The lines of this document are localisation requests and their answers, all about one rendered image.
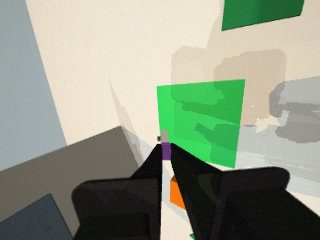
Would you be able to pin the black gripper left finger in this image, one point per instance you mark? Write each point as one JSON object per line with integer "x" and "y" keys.
{"x": 142, "y": 192}

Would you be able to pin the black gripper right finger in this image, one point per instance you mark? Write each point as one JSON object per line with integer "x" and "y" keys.
{"x": 204, "y": 188}

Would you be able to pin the green square marking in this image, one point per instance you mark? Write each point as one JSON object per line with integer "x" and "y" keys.
{"x": 203, "y": 118}

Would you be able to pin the beige panel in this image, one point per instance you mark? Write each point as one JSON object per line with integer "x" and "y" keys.
{"x": 36, "y": 195}

